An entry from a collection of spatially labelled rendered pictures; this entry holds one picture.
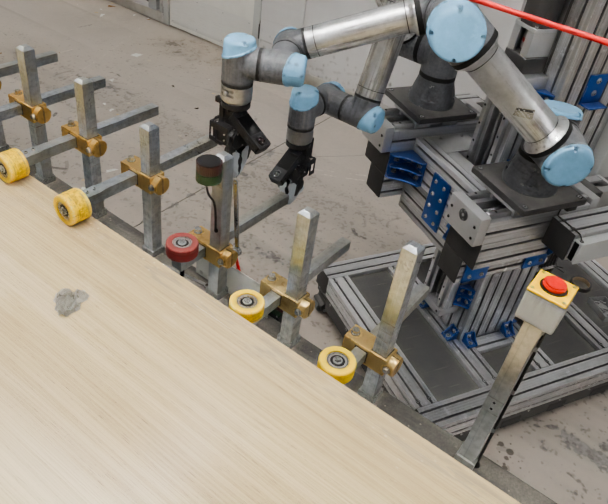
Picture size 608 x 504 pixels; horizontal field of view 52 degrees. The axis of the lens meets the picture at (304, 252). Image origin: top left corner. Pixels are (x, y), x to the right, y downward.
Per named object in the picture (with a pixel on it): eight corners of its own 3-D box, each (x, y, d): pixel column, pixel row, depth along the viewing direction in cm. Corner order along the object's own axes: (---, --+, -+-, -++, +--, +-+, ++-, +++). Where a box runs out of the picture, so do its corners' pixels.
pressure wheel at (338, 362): (308, 380, 139) (315, 345, 132) (343, 377, 141) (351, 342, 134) (315, 409, 133) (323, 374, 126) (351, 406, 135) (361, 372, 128)
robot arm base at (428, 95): (436, 88, 212) (444, 60, 206) (462, 109, 202) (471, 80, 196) (399, 91, 206) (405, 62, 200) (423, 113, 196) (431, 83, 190)
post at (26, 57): (48, 185, 205) (26, 42, 175) (55, 189, 204) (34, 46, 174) (39, 189, 203) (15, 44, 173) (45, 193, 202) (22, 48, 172)
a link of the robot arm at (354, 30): (469, -34, 143) (268, 21, 156) (474, -21, 135) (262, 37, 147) (475, 16, 150) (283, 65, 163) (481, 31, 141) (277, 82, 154)
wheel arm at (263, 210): (279, 201, 187) (281, 189, 184) (288, 206, 185) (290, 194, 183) (171, 268, 158) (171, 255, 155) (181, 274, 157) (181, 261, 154)
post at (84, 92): (98, 219, 195) (84, 74, 165) (106, 224, 194) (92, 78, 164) (89, 224, 193) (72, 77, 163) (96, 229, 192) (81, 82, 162)
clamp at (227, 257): (200, 239, 168) (200, 224, 165) (237, 263, 163) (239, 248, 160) (185, 249, 165) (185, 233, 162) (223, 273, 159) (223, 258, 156)
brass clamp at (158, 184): (137, 169, 173) (136, 154, 170) (171, 190, 167) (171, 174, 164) (119, 178, 169) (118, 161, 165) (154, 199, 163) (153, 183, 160)
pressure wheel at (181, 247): (182, 261, 164) (182, 226, 157) (204, 275, 161) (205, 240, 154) (159, 275, 159) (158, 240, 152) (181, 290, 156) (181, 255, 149)
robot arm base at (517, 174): (532, 164, 179) (544, 133, 173) (568, 193, 169) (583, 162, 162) (490, 170, 173) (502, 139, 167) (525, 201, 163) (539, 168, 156)
